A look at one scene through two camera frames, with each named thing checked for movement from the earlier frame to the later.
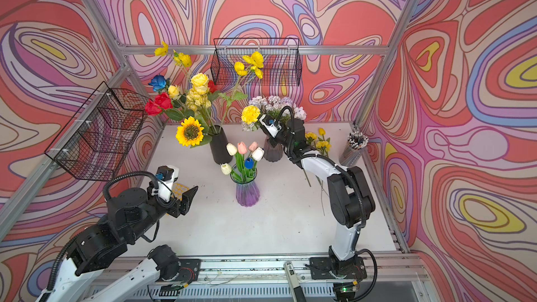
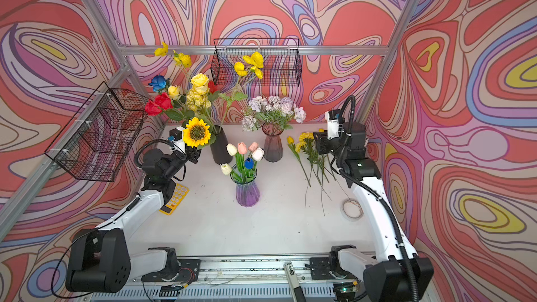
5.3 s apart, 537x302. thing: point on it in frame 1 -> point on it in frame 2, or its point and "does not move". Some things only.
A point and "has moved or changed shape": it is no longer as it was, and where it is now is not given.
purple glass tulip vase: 247,190 does not move
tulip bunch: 245,159 does not move
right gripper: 271,139 -> 321,141
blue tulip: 249,163 does not move
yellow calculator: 177,190 does not move
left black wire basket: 96,143 does not move
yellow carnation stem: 250,114 has moved or changed shape
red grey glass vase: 272,154 does not move
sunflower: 190,133 has moved or changed shape
